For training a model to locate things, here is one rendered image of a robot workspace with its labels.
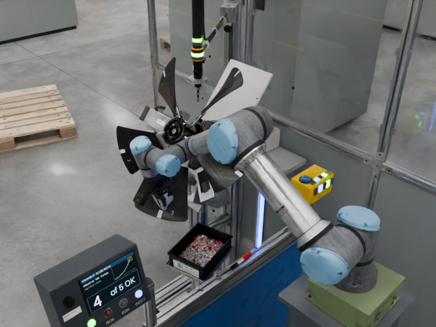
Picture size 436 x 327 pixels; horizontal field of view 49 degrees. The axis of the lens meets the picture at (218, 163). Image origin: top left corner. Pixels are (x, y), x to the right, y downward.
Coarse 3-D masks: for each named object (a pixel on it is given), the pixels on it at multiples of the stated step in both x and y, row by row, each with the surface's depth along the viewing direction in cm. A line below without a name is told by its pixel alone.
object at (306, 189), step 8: (312, 168) 198; (320, 168) 199; (296, 176) 193; (312, 176) 193; (328, 176) 193; (296, 184) 191; (304, 184) 188; (320, 184) 191; (304, 192) 189; (312, 192) 189; (320, 192) 193; (328, 192) 199; (312, 200) 191
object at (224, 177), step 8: (200, 160) 184; (208, 160) 184; (216, 160) 183; (208, 168) 181; (216, 168) 181; (224, 168) 180; (232, 168) 180; (208, 176) 179; (216, 176) 179; (224, 176) 178; (232, 176) 178; (216, 184) 177; (224, 184) 176; (216, 192) 176
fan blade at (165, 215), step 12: (180, 168) 196; (180, 180) 196; (168, 192) 194; (180, 192) 195; (144, 204) 194; (156, 204) 193; (180, 204) 194; (156, 216) 193; (168, 216) 192; (180, 216) 192
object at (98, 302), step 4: (100, 292) 126; (92, 296) 125; (96, 296) 126; (100, 296) 126; (104, 296) 127; (88, 300) 124; (92, 300) 125; (96, 300) 126; (100, 300) 127; (104, 300) 128; (88, 304) 124; (92, 304) 125; (96, 304) 126; (100, 304) 127; (104, 304) 128; (92, 308) 125; (96, 308) 126; (100, 308) 127; (92, 312) 126
